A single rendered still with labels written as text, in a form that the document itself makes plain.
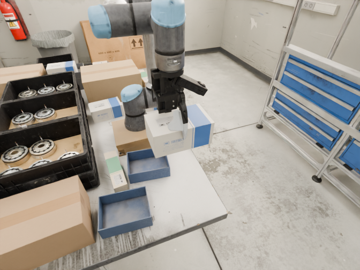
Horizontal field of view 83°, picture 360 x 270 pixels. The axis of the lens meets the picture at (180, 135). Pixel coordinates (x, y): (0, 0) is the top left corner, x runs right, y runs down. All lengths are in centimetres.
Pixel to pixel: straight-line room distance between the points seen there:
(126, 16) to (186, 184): 73
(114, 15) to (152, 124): 30
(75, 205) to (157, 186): 36
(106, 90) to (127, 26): 102
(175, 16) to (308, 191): 189
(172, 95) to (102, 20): 25
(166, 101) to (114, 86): 102
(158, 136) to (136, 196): 45
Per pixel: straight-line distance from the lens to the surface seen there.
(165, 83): 57
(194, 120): 65
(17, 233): 89
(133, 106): 111
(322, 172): 218
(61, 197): 90
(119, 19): 59
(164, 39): 51
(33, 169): 95
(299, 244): 184
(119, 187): 98
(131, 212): 95
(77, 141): 115
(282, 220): 188
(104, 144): 128
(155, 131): 61
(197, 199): 97
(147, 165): 110
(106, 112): 143
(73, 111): 139
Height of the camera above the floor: 152
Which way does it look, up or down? 41 degrees down
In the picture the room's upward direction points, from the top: straight up
